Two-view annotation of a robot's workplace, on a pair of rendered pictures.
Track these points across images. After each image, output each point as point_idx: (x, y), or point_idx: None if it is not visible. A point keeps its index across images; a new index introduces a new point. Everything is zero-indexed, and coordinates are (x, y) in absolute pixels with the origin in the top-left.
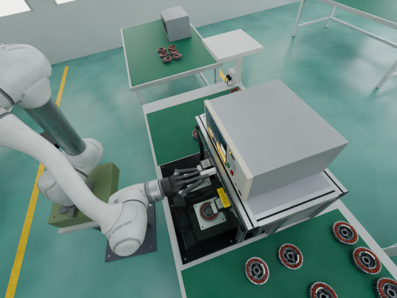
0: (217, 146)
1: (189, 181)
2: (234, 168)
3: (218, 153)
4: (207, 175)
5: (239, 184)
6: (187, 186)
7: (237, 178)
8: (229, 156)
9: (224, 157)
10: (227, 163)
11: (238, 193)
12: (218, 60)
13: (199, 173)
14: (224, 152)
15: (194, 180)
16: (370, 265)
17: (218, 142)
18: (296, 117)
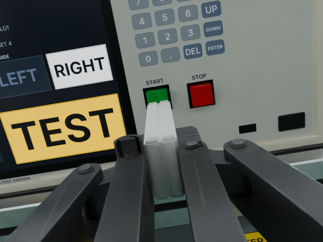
0: (18, 160)
1: (233, 216)
2: (208, 30)
3: (50, 178)
4: (188, 129)
5: (275, 63)
6: None
7: (252, 46)
8: (147, 10)
9: (105, 115)
10: (151, 90)
11: (288, 140)
12: None
13: (156, 144)
14: (93, 70)
15: (216, 173)
16: None
17: (23, 83)
18: None
